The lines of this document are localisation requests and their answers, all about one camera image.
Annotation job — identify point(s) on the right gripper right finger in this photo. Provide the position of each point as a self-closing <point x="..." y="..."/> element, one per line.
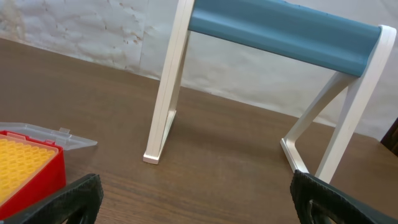
<point x="311" y="189"/>

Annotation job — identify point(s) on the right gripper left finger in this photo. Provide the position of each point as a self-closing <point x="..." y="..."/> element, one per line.
<point x="77" y="196"/>

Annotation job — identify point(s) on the red and yellow tip box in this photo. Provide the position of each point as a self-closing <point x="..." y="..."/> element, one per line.
<point x="37" y="180"/>

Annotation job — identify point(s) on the white and blue stand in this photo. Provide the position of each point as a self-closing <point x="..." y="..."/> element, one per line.
<point x="280" y="28"/>

